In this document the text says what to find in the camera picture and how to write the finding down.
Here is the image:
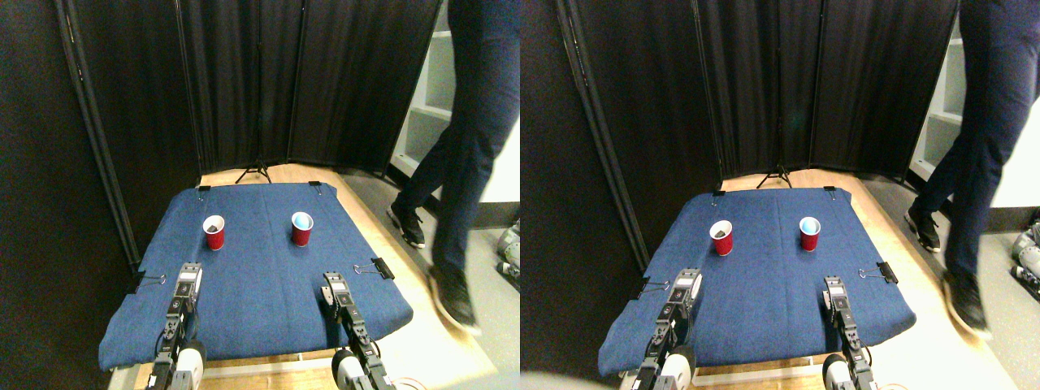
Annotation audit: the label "dark blue cloth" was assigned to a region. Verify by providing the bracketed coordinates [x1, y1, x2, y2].
[597, 185, 919, 377]
[97, 180, 415, 372]

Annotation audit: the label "black tripod foot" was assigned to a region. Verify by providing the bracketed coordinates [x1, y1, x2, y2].
[756, 162, 795, 189]
[235, 158, 274, 184]

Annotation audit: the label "grey device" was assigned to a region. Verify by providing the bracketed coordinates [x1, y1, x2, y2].
[496, 218, 521, 287]
[1010, 213, 1040, 295]

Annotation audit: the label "black curtain pole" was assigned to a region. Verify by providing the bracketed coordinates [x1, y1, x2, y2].
[552, 0, 651, 273]
[53, 0, 141, 273]

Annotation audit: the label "person's legs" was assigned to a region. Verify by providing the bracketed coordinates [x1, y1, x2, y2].
[903, 0, 1040, 340]
[386, 0, 521, 336]

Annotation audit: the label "white shelf unit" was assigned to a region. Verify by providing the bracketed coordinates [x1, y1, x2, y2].
[908, 0, 1040, 235]
[388, 0, 521, 230]

